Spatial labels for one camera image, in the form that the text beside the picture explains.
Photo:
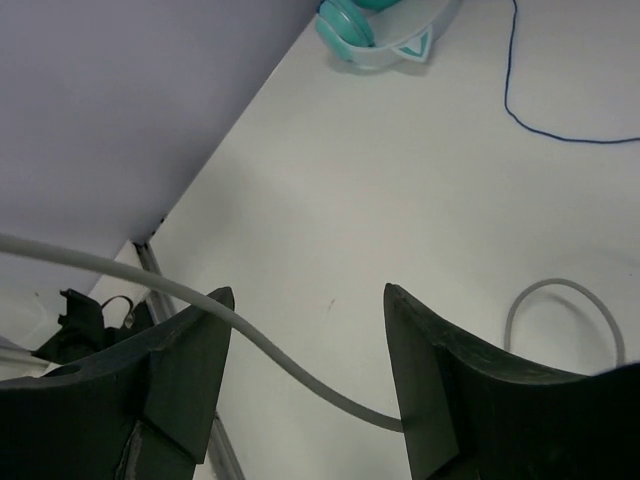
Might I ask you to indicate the teal cat-ear headphones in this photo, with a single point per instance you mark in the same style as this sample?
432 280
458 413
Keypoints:
375 35

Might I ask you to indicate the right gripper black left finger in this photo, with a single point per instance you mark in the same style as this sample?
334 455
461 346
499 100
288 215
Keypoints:
140 409

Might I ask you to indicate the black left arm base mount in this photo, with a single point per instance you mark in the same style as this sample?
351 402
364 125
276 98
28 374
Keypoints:
85 339

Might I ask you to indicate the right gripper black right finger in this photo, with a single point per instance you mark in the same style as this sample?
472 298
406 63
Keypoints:
470 410

